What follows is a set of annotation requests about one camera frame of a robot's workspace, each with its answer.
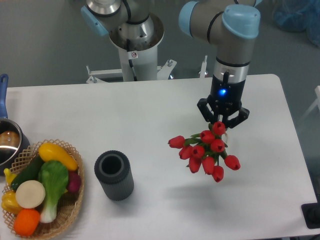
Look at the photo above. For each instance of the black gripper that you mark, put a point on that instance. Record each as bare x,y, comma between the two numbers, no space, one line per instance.
225,99

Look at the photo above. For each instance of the red tulip bouquet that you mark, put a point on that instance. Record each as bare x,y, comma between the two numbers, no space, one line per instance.
205,149

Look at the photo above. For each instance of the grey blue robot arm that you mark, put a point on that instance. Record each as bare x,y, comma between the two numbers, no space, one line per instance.
230,25

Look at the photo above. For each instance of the dark grey ribbed vase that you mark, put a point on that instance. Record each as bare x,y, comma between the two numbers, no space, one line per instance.
113,171

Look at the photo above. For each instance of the blue plastic bag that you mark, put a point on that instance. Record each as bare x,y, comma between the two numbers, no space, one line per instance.
298,16

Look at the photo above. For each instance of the black device at table edge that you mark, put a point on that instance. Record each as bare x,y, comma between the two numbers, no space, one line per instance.
311,214

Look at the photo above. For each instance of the purple red onion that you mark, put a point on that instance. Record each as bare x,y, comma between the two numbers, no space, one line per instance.
74,182

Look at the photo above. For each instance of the yellow squash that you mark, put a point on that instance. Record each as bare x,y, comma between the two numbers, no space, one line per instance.
52,152

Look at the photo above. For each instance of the green bok choy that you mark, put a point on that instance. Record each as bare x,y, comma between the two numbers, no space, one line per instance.
54,177

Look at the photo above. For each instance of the woven wicker basket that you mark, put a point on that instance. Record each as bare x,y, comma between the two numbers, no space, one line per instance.
68,206

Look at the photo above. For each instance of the green cucumber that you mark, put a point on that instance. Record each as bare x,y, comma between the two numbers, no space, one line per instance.
30,172

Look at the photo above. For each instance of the yellow banana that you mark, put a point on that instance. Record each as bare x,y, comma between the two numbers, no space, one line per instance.
9,176

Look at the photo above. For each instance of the orange fruit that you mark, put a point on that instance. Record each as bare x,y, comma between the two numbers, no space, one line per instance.
26,222

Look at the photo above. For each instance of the yellow bell pepper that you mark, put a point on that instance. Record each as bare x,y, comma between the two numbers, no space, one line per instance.
9,203

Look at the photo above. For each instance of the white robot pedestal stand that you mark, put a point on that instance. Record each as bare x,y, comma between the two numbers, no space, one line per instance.
135,66

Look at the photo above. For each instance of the blue handled steel saucepan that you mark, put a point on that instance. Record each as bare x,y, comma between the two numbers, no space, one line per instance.
12,139

